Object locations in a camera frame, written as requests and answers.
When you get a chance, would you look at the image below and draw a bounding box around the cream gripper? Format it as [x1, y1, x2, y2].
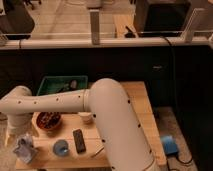
[7, 123, 32, 139]

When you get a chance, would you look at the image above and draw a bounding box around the grey blue towel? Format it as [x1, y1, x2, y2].
[13, 134, 38, 164]

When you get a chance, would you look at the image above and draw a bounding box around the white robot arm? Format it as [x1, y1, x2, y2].
[0, 78, 160, 171]

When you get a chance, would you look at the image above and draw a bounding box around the white paper cup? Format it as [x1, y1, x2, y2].
[78, 112, 92, 122]

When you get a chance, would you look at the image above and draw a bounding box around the brown bowl with nuts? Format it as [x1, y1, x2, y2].
[36, 112, 61, 131]

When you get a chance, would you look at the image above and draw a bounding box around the wooden table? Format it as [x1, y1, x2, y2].
[4, 81, 167, 171]

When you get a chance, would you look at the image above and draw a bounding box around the green plastic tray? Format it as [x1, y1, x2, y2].
[37, 75, 88, 95]

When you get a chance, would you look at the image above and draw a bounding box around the black remote control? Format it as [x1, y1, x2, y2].
[73, 129, 86, 154]

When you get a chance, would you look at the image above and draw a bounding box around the black office chair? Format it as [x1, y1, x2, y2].
[0, 0, 35, 40]

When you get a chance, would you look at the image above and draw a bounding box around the blue box on floor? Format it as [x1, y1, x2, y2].
[161, 136, 179, 155]

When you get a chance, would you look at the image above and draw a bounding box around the black cabinet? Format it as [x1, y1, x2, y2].
[133, 0, 191, 37]

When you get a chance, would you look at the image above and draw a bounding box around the black handled brush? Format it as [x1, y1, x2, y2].
[58, 80, 78, 93]

